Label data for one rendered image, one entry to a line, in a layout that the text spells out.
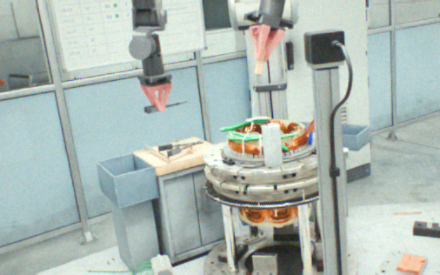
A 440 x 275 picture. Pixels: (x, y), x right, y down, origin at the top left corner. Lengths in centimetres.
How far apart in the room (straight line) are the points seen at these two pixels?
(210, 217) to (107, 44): 210
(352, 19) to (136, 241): 277
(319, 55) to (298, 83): 282
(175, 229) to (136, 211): 11
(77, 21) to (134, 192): 211
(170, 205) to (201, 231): 13
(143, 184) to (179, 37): 231
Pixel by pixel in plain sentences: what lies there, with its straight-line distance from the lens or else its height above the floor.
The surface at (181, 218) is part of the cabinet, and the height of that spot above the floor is 90.
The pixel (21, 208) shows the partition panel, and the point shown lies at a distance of 339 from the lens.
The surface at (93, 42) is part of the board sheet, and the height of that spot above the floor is 129.
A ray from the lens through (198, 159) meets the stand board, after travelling 131.
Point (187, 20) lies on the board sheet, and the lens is 353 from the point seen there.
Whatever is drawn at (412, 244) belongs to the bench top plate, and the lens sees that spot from 143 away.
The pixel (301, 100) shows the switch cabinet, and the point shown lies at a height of 73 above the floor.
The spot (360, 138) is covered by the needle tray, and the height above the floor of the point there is 105.
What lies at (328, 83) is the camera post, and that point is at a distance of 67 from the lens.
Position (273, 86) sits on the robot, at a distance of 162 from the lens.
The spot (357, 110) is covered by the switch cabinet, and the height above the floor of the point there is 56.
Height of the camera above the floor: 145
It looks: 15 degrees down
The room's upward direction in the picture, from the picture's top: 6 degrees counter-clockwise
